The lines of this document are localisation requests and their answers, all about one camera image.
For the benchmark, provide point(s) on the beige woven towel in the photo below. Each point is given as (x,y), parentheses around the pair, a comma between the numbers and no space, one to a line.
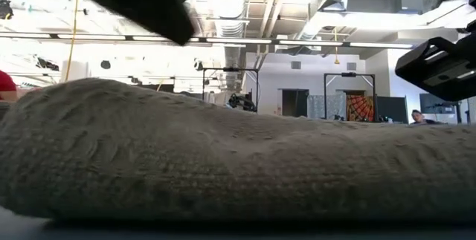
(223,165)

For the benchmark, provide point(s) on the black background robot arm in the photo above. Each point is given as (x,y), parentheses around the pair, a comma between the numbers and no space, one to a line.
(241,102)

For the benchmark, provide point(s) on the black computer monitor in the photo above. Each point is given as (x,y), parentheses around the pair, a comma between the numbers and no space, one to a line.
(431,107)

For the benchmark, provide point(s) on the person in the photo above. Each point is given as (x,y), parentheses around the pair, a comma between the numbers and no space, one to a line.
(418,115)
(5,84)

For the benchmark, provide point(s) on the black standing panel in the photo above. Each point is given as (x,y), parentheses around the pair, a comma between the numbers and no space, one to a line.
(392,109)

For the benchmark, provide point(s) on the orange mandala tapestry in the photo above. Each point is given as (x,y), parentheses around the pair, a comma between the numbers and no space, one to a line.
(360,108)

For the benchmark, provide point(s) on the yellow hanging pendant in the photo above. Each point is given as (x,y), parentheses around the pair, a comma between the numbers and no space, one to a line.
(336,61)

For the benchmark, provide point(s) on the grey hanging curtain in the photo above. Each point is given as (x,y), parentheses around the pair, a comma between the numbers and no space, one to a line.
(325,106)

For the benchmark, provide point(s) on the black ceiling-mounted device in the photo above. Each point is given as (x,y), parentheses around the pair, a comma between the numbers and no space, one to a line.
(5,9)

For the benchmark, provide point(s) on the long linear ceiling light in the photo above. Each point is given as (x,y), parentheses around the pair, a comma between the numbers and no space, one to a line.
(308,42)

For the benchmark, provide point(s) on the dark door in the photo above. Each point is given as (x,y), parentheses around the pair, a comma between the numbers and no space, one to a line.
(294,102)

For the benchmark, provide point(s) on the grey wall vent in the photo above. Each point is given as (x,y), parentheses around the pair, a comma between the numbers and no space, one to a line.
(351,65)
(295,65)

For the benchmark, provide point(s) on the black tubular frame stand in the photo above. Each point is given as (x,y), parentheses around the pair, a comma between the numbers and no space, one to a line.
(349,74)
(230,69)

